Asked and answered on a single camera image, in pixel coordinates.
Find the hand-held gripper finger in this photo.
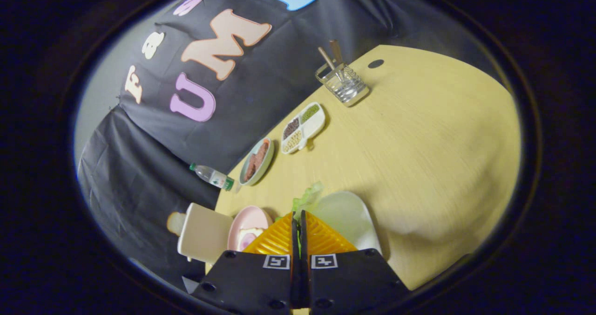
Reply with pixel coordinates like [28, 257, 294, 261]
[192, 211, 299, 314]
[298, 210, 410, 315]

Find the green lettuce leaf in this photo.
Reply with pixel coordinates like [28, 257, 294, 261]
[275, 181, 324, 222]

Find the white plate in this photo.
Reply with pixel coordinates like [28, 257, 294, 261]
[309, 191, 382, 255]

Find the pink plate with bread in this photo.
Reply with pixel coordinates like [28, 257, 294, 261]
[227, 205, 274, 252]

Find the green plate with meat slices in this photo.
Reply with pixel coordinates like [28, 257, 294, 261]
[239, 137, 275, 186]

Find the clear plastic water bottle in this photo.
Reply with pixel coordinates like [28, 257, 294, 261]
[189, 163, 235, 191]

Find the white divided tray with beans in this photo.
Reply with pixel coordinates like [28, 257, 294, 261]
[281, 102, 326, 155]

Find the black backdrop cloth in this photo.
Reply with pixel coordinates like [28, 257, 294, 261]
[77, 0, 501, 291]

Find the wire mesh utensil holder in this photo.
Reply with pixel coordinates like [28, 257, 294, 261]
[315, 62, 370, 107]

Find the wooden handled utensil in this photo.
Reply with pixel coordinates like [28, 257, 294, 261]
[318, 47, 338, 72]
[330, 39, 346, 80]

